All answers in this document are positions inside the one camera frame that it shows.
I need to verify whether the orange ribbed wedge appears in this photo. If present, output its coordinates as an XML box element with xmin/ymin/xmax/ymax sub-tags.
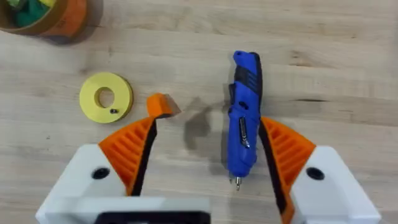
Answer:
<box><xmin>146</xmin><ymin>92</ymin><xmax>182</xmax><ymax>119</ymax></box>

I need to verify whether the blue electric screwdriver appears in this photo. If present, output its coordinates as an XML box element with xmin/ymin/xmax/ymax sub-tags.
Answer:
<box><xmin>226</xmin><ymin>50</ymin><xmax>264</xmax><ymax>192</ymax></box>

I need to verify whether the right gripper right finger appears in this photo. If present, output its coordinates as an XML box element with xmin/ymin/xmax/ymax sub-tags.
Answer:
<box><xmin>258</xmin><ymin>116</ymin><xmax>382</xmax><ymax>224</ymax></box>

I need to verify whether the orange tub with toys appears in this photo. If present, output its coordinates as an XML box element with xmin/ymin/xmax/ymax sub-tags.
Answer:
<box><xmin>0</xmin><ymin>0</ymin><xmax>88</xmax><ymax>39</ymax></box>

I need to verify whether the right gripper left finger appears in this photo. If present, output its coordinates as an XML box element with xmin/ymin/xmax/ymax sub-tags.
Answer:
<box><xmin>35</xmin><ymin>116</ymin><xmax>158</xmax><ymax>224</ymax></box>

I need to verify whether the yellow disc with holes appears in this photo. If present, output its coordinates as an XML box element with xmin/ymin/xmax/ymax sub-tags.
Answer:
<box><xmin>78</xmin><ymin>72</ymin><xmax>134</xmax><ymax>124</ymax></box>

